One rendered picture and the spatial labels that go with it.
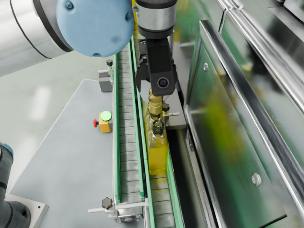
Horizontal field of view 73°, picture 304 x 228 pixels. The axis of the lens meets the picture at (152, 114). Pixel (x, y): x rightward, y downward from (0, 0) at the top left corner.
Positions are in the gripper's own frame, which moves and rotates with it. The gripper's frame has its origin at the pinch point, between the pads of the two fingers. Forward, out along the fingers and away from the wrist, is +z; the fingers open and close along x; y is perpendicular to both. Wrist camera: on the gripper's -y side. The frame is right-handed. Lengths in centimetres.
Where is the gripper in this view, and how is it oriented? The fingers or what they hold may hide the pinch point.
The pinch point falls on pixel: (155, 100)
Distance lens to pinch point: 54.2
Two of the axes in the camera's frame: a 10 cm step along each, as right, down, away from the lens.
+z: 0.0, 6.3, 7.8
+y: -1.2, -7.7, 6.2
